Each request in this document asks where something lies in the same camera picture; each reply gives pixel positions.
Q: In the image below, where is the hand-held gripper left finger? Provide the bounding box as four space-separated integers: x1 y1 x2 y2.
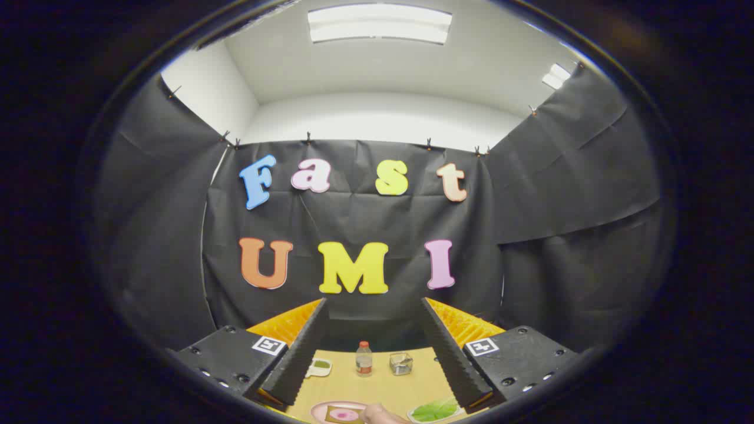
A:
168 297 329 413

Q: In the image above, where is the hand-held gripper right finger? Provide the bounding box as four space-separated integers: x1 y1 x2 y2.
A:
420 297 581 413

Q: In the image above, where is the green lettuce leaf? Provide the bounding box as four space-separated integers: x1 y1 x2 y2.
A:
411 399 461 423

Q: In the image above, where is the pink round plate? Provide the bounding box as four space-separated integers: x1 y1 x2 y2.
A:
310 400 372 424

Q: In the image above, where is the square brown bread slice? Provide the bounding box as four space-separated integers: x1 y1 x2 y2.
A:
323 404 363 423

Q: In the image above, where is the small ceiling light panel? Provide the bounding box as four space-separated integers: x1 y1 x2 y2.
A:
542 63 571 90

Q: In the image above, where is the long ceiling light panel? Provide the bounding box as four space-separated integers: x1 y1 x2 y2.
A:
307 3 453 45

